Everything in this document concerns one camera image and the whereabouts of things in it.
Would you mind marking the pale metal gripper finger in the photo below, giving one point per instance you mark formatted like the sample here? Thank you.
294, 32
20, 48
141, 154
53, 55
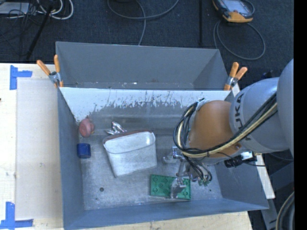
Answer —
175, 190
184, 184

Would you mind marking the dark green flat block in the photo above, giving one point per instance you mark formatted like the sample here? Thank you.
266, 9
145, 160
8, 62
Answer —
161, 185

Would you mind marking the grey metal bin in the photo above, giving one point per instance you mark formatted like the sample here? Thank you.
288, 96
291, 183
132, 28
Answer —
134, 190

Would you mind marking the clear plastic tub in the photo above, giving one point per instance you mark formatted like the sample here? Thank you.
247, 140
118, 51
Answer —
131, 153

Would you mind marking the blue cylinder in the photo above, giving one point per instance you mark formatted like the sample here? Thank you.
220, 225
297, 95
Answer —
83, 150

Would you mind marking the pink toy fruit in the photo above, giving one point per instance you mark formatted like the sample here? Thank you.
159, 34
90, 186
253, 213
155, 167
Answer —
86, 128

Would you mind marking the black cylinder on white bracket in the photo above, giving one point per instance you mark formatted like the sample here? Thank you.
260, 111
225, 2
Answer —
236, 161

